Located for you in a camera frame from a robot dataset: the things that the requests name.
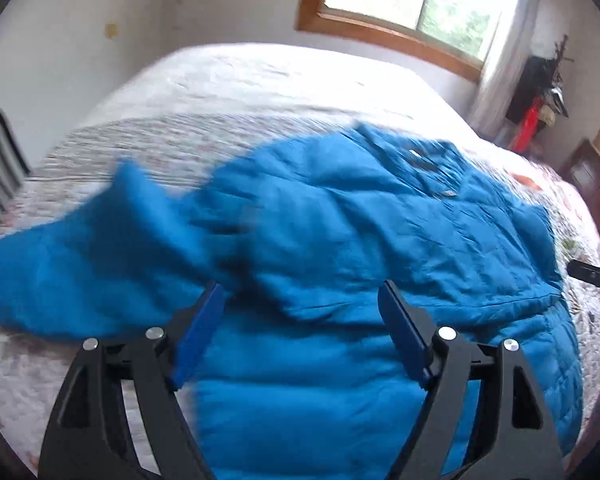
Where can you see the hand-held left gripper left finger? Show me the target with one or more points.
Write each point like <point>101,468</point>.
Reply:
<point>200,330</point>

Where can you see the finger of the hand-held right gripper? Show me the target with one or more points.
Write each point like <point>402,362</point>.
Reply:
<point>592,274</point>

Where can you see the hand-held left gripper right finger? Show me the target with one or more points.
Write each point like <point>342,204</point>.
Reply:
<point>405,330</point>

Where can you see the blue puffer jacket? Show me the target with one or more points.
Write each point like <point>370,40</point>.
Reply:
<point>330,220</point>

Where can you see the dark wooden furniture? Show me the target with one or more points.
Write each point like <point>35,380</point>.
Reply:
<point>587,180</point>

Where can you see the red object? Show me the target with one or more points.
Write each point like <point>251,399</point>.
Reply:
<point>527,127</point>

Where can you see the white curtain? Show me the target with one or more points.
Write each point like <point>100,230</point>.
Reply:
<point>510,45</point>

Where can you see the bed with white quilt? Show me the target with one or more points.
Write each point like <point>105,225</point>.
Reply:
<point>230,85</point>

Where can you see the small yellow wall sticker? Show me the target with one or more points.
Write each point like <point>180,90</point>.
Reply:
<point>111,31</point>

